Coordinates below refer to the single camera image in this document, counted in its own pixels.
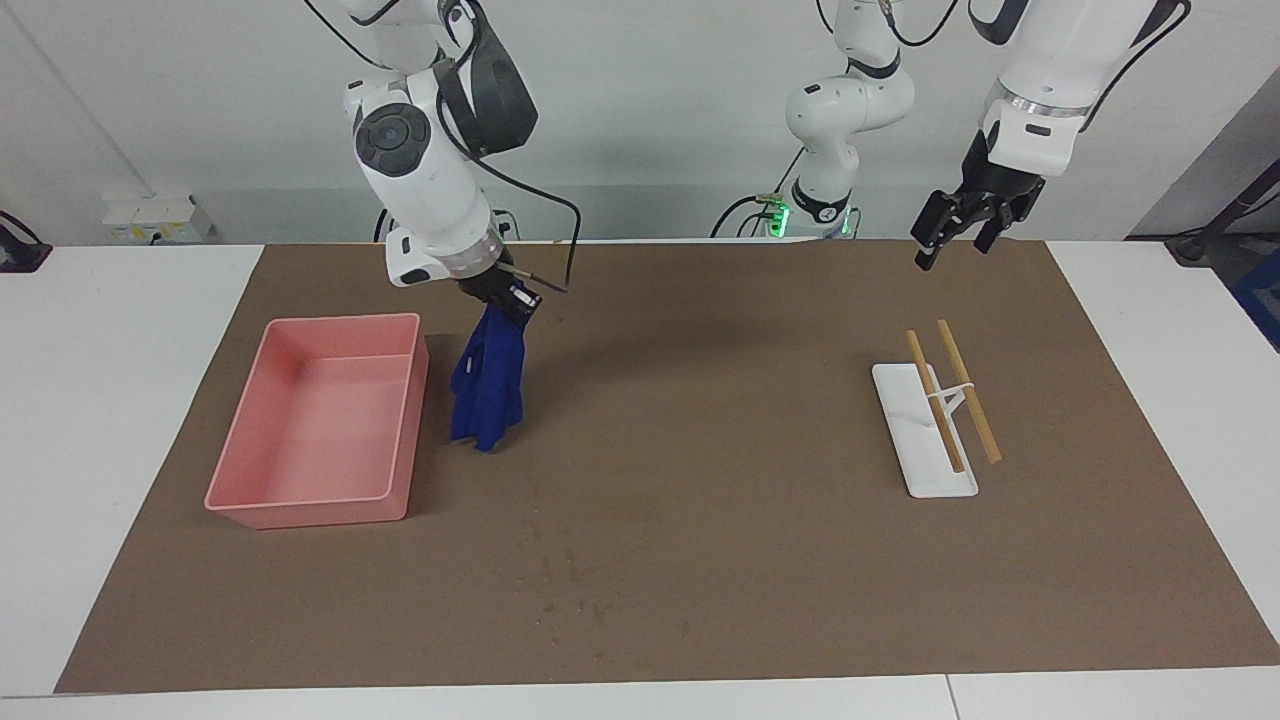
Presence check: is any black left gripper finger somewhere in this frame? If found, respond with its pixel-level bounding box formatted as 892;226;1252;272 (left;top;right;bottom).
973;200;1013;255
910;190;959;272

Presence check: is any blue towel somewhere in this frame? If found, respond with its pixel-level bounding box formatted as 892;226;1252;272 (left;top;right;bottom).
449;303;528;453

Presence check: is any pink plastic bin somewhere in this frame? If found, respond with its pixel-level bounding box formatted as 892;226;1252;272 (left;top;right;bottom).
204;313;431;530

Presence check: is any black stand leg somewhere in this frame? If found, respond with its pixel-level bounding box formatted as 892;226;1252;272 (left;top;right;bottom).
1165;160;1280;266

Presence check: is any brown table mat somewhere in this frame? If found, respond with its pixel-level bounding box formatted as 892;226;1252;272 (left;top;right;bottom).
55;240;1280;694

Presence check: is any blue box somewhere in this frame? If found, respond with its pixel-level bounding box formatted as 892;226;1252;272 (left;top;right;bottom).
1230;250;1280;351

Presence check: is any white power strip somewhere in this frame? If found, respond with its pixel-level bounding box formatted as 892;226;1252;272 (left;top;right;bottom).
103;197;214;244

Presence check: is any black table clamp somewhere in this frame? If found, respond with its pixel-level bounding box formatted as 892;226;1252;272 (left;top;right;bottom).
0;210;53;273

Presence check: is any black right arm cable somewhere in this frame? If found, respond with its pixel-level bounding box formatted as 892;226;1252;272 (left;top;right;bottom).
435;0;583;296

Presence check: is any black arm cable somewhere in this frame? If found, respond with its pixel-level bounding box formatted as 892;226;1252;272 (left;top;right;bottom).
1075;0;1193;136
435;0;583;296

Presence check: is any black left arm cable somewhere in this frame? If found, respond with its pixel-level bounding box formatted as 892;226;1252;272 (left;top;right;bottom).
1075;0;1193;136

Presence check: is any black base cable bundle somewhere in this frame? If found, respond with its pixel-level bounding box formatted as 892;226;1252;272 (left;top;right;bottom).
710;148;807;239

